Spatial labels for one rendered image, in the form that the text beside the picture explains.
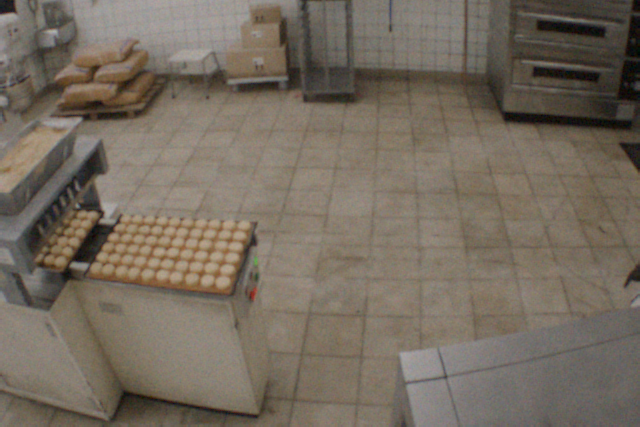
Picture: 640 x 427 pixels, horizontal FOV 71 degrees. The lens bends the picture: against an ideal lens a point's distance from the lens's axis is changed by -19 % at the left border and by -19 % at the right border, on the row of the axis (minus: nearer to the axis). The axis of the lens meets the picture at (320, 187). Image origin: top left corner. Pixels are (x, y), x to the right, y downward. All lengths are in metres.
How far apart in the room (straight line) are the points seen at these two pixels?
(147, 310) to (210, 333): 0.26
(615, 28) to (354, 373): 3.70
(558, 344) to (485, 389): 0.07
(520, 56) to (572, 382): 4.44
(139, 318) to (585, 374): 1.87
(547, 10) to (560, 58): 0.47
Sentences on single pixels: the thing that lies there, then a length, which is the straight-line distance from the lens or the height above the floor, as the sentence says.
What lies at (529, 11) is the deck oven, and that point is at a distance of 4.67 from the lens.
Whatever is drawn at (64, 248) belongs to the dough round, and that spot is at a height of 0.92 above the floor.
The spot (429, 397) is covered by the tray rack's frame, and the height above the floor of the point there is 1.82.
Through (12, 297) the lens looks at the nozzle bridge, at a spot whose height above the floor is 0.88.
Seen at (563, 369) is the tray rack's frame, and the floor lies 1.82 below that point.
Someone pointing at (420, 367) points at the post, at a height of 1.82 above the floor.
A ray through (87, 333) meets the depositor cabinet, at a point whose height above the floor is 0.56.
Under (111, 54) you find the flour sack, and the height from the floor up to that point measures 0.65.
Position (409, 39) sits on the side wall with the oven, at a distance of 5.66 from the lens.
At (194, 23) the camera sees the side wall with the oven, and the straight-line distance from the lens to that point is 5.96.
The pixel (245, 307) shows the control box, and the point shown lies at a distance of 1.94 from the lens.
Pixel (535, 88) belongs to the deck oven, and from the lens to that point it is 4.84.
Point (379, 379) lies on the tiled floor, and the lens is 2.63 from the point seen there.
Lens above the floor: 2.12
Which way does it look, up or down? 33 degrees down
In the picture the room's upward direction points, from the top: 3 degrees counter-clockwise
